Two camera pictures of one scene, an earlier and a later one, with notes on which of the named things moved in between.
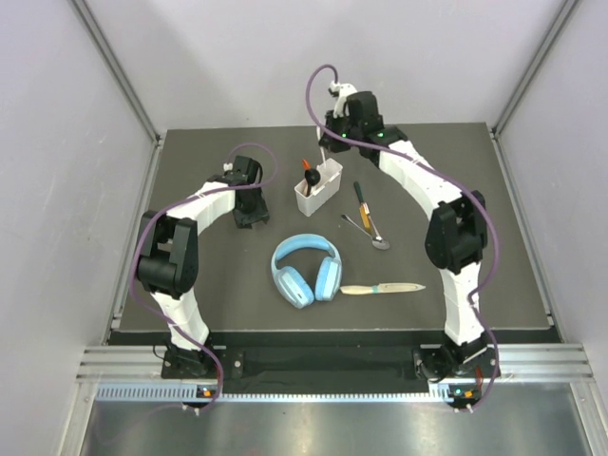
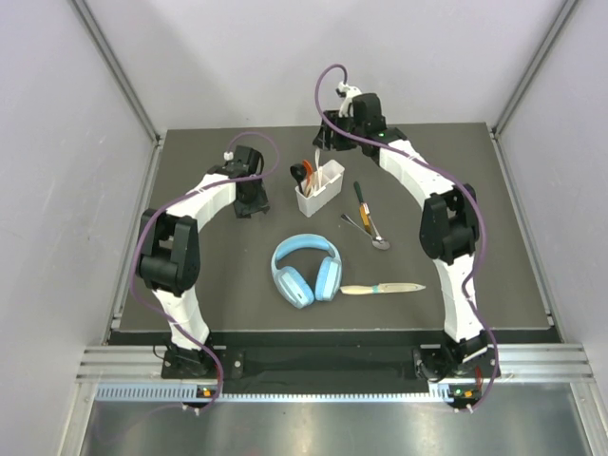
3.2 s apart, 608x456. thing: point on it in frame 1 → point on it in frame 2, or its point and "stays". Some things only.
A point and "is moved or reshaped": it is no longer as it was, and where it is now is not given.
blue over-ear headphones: x=293 y=285 stays
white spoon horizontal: x=318 y=141 is moved or reshaped
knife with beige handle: x=380 y=288 stays
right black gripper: x=328 y=141 stays
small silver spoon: x=376 y=243 stays
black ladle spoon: x=313 y=177 → x=298 y=172
